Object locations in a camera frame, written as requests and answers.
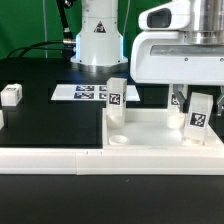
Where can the white square tabletop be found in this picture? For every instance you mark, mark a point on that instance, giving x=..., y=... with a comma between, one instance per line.
x=147, y=128

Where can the white L-shaped fixture wall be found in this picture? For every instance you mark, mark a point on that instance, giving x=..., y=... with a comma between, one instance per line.
x=113, y=161

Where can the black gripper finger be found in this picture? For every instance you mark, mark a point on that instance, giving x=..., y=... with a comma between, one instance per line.
x=220, y=102

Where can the white sheet with fiducial tags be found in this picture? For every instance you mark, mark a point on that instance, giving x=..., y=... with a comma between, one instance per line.
x=77, y=92

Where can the white part at left edge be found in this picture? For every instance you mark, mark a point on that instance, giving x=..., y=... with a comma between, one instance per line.
x=1, y=120

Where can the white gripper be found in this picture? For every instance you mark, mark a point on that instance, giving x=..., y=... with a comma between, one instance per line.
x=163, y=57

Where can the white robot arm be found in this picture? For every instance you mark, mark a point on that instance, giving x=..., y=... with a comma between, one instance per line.
x=99, y=45

